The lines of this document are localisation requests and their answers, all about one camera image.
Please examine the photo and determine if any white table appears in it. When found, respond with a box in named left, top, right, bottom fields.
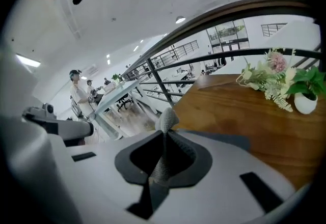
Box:
left=87, top=79, right=149, bottom=140

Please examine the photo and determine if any left hand-held gripper camera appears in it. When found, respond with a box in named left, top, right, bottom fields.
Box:
left=42, top=102, right=55, bottom=116

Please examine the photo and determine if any large glass window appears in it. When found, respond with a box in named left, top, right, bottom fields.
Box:
left=206, top=19, right=250, bottom=53

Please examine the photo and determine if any black metal railing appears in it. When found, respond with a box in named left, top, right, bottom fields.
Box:
left=121, top=0, right=326, bottom=107

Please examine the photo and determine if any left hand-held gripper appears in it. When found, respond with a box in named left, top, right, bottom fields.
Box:
left=21, top=106, right=95, bottom=148

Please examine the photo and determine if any person's white shirt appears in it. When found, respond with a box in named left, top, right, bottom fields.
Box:
left=0, top=0, right=86, bottom=224

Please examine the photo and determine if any green plant in white pot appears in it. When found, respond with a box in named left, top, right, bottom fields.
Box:
left=285, top=66, right=326, bottom=115

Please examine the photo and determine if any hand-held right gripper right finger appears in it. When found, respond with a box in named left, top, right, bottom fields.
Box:
left=167, top=130, right=213, bottom=188

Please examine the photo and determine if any rectangular ceiling light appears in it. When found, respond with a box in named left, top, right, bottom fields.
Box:
left=14, top=52, right=42, bottom=68

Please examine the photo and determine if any grey cleaning cloth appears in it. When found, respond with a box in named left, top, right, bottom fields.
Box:
left=148, top=106, right=180, bottom=186

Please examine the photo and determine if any white wall air conditioner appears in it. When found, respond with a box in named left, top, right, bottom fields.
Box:
left=83, top=64, right=99, bottom=76

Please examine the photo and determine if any small green table plant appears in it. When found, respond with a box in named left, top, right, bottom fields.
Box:
left=111, top=72, right=125, bottom=89

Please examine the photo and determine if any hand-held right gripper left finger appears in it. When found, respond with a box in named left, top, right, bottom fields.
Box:
left=114, top=130, right=168, bottom=185

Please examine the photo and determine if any black office chair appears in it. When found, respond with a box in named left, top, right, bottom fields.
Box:
left=116, top=95, right=134, bottom=113

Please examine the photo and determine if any artificial flower bouquet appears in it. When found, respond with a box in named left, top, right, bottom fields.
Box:
left=235, top=47, right=298, bottom=114

